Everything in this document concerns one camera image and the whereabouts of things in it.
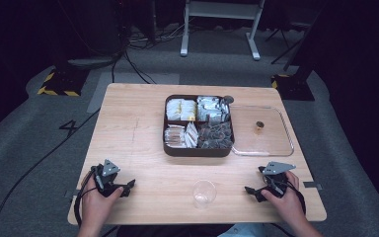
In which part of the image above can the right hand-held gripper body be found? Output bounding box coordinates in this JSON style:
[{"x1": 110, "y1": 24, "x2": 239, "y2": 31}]
[{"x1": 258, "y1": 160, "x2": 297, "y2": 198}]

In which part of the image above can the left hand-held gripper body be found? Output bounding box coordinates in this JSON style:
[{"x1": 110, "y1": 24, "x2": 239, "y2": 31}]
[{"x1": 91, "y1": 159, "x2": 128, "y2": 198}]

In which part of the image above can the person's right hand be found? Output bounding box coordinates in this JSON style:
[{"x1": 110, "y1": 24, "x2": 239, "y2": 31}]
[{"x1": 261, "y1": 170, "x2": 306, "y2": 229}]

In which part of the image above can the person's left hand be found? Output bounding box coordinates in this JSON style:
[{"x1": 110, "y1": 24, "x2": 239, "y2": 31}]
[{"x1": 79, "y1": 185, "x2": 125, "y2": 231}]

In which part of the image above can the person's light blue clothing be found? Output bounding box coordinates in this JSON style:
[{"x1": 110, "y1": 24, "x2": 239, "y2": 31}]
[{"x1": 217, "y1": 222, "x2": 268, "y2": 237}]

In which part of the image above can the grey tape strip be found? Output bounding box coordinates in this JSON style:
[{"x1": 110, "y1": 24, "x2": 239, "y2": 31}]
[{"x1": 63, "y1": 189, "x2": 81, "y2": 199}]

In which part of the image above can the clear box lid with knob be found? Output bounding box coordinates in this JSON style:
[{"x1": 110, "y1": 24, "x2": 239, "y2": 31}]
[{"x1": 229, "y1": 104, "x2": 295, "y2": 158}]

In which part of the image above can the clear plastic cup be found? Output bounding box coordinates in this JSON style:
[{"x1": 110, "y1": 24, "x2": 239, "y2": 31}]
[{"x1": 191, "y1": 179, "x2": 218, "y2": 209}]

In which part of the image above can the pile of clear stick packets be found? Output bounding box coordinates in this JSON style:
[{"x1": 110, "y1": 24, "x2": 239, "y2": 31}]
[{"x1": 164, "y1": 124, "x2": 188, "y2": 149}]

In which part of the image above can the pile of dark wrapped packets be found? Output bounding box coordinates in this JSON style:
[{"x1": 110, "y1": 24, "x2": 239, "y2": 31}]
[{"x1": 197, "y1": 120, "x2": 234, "y2": 150}]

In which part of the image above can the brown divided box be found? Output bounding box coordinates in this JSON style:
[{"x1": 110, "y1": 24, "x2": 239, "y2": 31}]
[{"x1": 162, "y1": 94, "x2": 236, "y2": 158}]

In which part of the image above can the row of white sachets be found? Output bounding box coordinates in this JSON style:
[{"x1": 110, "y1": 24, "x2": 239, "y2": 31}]
[{"x1": 184, "y1": 120, "x2": 199, "y2": 149}]

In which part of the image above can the pile of white yellow packets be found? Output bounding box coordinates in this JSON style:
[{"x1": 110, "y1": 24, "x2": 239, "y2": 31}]
[{"x1": 165, "y1": 98, "x2": 198, "y2": 122}]

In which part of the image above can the pile of silver packets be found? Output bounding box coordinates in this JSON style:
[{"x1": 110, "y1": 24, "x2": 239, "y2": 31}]
[{"x1": 196, "y1": 95, "x2": 230, "y2": 123}]

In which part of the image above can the yellow black striped stand base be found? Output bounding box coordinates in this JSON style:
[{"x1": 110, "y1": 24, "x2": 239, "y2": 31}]
[
  {"x1": 270, "y1": 73, "x2": 316, "y2": 102},
  {"x1": 37, "y1": 66, "x2": 89, "y2": 98}
]

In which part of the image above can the black tripod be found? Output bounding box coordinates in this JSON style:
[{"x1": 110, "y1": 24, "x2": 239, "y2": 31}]
[{"x1": 264, "y1": 19, "x2": 314, "y2": 72}]

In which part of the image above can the right hand-held gripper black cable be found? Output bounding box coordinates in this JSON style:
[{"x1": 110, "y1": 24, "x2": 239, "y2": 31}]
[{"x1": 285, "y1": 179, "x2": 308, "y2": 215}]

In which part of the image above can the hand-held gripper black cable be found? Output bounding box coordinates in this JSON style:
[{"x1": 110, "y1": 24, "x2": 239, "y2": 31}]
[
  {"x1": 285, "y1": 179, "x2": 308, "y2": 215},
  {"x1": 73, "y1": 165, "x2": 101, "y2": 229}
]

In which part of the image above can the left hand-held gripper black cable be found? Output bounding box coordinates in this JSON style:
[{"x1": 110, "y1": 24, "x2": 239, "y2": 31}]
[{"x1": 73, "y1": 165, "x2": 101, "y2": 229}]

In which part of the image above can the long black floor cable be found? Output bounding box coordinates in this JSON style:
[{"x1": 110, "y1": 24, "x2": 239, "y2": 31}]
[{"x1": 0, "y1": 108, "x2": 101, "y2": 237}]

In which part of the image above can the bundle of floor cables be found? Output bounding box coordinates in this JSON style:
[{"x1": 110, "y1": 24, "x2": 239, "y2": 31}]
[{"x1": 124, "y1": 21, "x2": 195, "y2": 50}]

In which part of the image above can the white metal table frame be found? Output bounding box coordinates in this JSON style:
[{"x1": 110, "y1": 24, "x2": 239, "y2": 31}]
[{"x1": 180, "y1": 0, "x2": 266, "y2": 61}]

